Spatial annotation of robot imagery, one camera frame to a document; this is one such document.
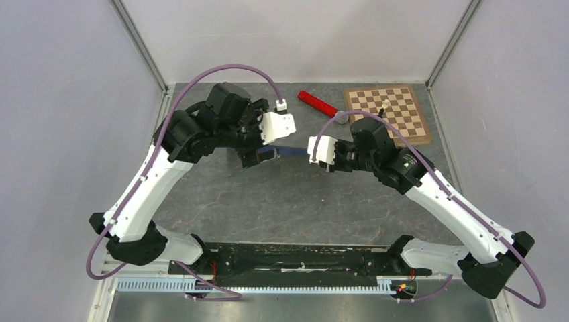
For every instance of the red cylindrical object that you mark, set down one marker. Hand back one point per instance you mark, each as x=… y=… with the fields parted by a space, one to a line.
x=323 y=107

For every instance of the left aluminium corner post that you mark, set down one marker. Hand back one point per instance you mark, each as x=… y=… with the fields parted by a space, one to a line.
x=137 y=40

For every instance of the wooden chessboard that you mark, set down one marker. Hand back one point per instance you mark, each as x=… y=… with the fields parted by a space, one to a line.
x=405 y=112

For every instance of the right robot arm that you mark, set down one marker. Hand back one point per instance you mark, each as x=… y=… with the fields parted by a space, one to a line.
x=488 y=254

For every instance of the aluminium rail frame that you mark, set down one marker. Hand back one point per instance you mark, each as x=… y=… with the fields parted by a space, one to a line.
x=164 y=291

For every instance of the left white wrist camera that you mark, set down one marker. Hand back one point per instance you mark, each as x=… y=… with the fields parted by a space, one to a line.
x=276 y=125

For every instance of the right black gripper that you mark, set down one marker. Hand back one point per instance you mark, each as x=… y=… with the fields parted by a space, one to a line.
x=339 y=145

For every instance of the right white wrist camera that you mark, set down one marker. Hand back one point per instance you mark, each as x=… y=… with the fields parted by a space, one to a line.
x=323 y=153

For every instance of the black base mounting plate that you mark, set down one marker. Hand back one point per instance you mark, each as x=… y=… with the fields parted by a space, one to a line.
x=298 y=265

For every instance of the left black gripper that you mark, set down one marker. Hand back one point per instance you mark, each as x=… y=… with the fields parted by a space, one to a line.
x=248 y=155

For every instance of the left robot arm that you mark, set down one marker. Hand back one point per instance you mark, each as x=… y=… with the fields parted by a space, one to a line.
x=227 y=118

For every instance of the right aluminium corner post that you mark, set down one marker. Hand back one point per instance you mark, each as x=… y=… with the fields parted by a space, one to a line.
x=456 y=36

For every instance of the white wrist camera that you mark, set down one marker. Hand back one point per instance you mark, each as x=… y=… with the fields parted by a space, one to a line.
x=276 y=125
x=323 y=153

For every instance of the wooden picture frame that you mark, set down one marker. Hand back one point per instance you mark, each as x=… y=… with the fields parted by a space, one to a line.
x=284 y=151

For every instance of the aluminium corner post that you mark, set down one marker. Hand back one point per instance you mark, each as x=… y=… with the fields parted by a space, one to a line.
x=137 y=40
x=456 y=36

